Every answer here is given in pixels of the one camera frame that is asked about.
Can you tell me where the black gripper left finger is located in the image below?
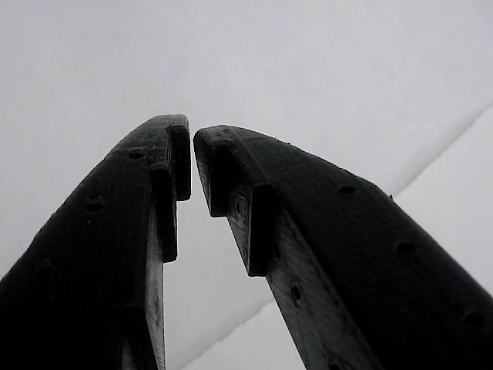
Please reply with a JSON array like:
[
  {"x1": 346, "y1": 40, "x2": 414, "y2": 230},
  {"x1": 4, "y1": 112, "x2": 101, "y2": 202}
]
[{"x1": 0, "y1": 113, "x2": 193, "y2": 370}]

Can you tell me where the white paper sheet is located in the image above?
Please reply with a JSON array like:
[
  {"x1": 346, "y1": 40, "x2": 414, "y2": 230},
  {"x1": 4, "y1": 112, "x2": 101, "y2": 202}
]
[{"x1": 0, "y1": 0, "x2": 493, "y2": 370}]

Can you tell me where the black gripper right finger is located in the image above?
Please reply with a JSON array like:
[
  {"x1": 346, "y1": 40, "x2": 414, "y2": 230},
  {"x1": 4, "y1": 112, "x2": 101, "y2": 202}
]
[{"x1": 193, "y1": 123, "x2": 493, "y2": 370}]

